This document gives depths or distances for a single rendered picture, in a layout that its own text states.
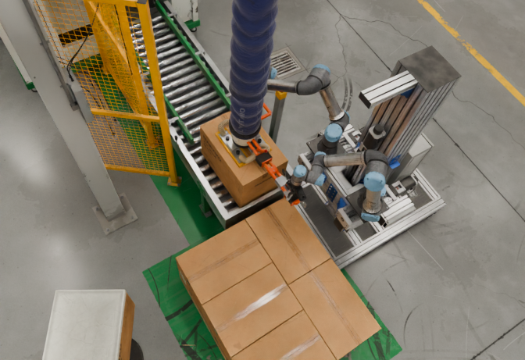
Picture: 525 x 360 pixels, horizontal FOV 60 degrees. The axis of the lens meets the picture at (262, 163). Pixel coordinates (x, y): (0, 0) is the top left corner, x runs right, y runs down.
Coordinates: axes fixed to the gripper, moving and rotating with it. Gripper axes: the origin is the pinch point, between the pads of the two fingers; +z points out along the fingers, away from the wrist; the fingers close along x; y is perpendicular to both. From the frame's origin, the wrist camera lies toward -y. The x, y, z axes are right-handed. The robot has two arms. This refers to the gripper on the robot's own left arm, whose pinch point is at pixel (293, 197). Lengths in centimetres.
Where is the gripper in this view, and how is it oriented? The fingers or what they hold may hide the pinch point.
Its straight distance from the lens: 307.2
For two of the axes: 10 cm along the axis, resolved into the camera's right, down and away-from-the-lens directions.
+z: -0.9, 4.9, 8.7
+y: -5.6, -7.5, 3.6
